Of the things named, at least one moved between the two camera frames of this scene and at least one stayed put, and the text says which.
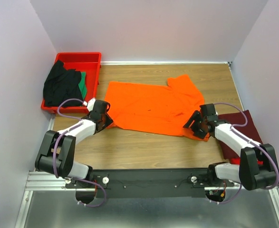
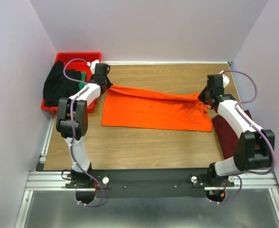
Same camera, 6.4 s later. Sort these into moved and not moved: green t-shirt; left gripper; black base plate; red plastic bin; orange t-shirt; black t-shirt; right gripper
Moved: left gripper; orange t-shirt; right gripper
Not moved: black t-shirt; green t-shirt; black base plate; red plastic bin
